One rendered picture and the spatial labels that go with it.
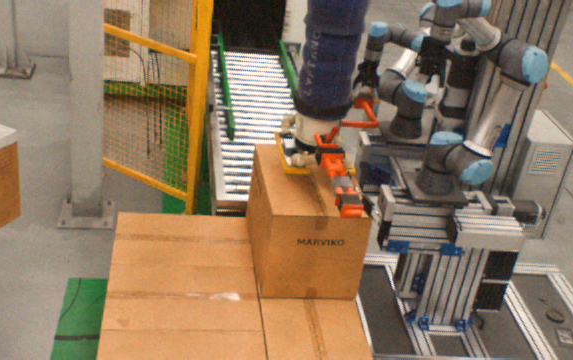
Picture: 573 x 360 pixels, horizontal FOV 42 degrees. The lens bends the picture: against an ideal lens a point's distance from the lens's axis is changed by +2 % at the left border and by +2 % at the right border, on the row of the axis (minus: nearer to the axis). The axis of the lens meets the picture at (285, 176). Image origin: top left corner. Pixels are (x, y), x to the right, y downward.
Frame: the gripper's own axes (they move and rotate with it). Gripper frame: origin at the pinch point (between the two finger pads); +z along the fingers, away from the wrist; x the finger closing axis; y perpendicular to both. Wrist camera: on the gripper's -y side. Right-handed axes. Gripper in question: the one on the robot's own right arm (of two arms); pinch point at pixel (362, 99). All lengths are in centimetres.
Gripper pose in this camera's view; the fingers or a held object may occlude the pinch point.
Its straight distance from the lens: 327.2
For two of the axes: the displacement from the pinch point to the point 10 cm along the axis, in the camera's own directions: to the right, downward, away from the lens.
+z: -1.3, 8.7, 4.8
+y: 1.5, 5.0, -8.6
